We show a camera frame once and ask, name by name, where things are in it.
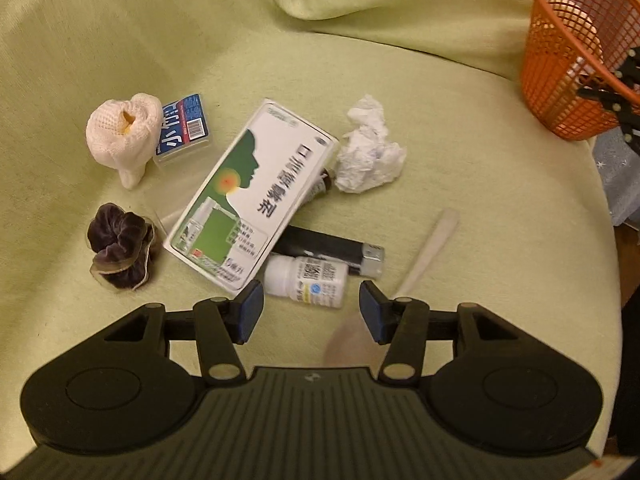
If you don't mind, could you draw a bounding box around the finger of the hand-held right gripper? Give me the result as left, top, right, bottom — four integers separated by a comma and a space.
612, 47, 640, 83
577, 87, 640, 146

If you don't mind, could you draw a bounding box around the black lighter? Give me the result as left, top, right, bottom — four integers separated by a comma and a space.
272, 225, 386, 278

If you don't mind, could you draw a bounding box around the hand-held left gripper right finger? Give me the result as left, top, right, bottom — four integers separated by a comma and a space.
360, 280, 523, 388

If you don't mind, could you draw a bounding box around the white pill bottle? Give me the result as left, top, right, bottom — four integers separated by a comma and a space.
262, 254, 350, 311

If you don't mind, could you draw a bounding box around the white and green medicine box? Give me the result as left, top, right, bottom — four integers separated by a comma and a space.
164, 98, 338, 297

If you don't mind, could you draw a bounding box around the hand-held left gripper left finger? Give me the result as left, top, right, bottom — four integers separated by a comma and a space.
102, 280, 264, 386

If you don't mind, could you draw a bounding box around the white tissue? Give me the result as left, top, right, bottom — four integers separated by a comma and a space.
334, 94, 408, 195

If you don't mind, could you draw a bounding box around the white foam fruit net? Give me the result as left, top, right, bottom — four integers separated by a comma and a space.
85, 92, 165, 191

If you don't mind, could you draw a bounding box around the dark velvet scrunchie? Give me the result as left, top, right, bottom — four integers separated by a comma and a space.
86, 202, 162, 293

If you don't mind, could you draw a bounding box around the blue star-print cloth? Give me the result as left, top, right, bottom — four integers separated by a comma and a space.
590, 125, 640, 233

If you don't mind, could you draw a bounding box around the beige round object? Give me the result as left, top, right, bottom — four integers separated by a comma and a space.
542, 0, 608, 68

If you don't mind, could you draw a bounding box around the clear box with blue label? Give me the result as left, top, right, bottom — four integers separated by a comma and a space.
151, 92, 217, 167

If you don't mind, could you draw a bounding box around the orange plastic mesh basket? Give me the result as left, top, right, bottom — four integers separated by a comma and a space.
519, 0, 640, 142

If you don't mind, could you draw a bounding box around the light green blanket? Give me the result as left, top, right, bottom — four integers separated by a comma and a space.
0, 0, 623, 461

